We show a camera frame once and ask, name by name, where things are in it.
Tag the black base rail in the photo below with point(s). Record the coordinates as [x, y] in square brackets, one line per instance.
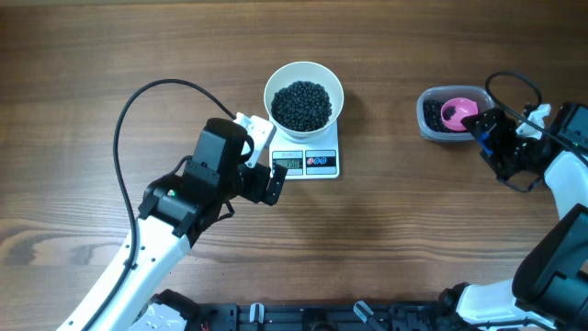
[317, 317]

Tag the white digital kitchen scale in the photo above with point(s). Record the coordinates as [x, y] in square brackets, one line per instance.
[315, 157]

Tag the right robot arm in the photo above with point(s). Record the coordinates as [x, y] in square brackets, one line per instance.
[549, 289]

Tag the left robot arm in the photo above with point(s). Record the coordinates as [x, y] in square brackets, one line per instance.
[175, 210]

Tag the clear plastic container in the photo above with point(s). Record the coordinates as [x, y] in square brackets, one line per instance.
[441, 95]

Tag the black beans in bowl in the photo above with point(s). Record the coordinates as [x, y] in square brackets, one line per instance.
[303, 106]

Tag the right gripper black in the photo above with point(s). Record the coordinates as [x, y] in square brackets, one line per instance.
[498, 138]

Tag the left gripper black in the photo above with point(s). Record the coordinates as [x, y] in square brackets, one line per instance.
[259, 184]

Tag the white bowl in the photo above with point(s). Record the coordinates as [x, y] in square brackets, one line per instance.
[306, 71]

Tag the pink scoop with blue handle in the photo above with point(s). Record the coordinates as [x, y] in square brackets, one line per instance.
[466, 108]

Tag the black beans in scoop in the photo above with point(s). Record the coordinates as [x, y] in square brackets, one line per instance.
[448, 113]

